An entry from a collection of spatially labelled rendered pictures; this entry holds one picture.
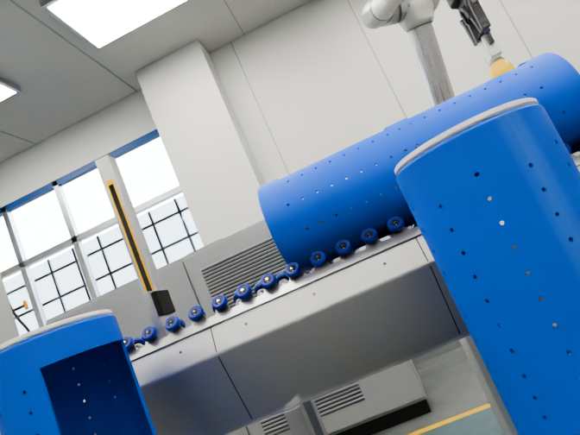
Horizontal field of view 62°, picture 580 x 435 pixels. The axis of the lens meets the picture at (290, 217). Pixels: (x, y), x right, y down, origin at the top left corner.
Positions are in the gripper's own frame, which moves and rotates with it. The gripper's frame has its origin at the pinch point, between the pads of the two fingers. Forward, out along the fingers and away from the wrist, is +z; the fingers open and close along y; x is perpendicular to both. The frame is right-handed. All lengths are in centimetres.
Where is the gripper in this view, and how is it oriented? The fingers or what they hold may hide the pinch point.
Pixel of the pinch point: (489, 48)
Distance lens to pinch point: 155.4
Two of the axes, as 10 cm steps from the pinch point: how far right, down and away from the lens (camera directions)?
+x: 9.0, -4.2, -1.2
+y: -1.8, -1.1, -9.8
